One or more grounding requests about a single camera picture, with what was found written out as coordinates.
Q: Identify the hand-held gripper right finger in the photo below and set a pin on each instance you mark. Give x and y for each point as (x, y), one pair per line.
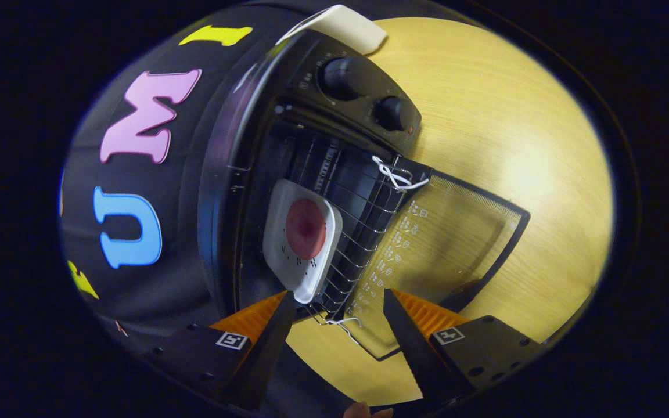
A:
(410, 348)

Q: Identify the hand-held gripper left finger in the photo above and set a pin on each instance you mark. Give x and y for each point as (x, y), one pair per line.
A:
(268, 348)

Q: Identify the white square plate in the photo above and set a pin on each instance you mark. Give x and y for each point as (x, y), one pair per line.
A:
(279, 244)

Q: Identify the pink round meat slice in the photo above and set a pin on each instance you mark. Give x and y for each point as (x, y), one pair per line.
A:
(305, 229)

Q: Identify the black toaster oven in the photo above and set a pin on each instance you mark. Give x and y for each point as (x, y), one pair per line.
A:
(363, 93)

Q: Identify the white toaster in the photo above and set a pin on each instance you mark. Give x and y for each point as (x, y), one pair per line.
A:
(346, 26)

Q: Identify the pink clip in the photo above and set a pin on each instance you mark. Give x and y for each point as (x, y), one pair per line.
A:
(121, 328)

